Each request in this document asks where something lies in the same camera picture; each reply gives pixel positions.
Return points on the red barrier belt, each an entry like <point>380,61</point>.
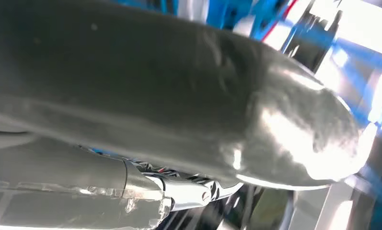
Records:
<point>278,22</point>

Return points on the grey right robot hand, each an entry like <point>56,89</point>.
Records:
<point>146,95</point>

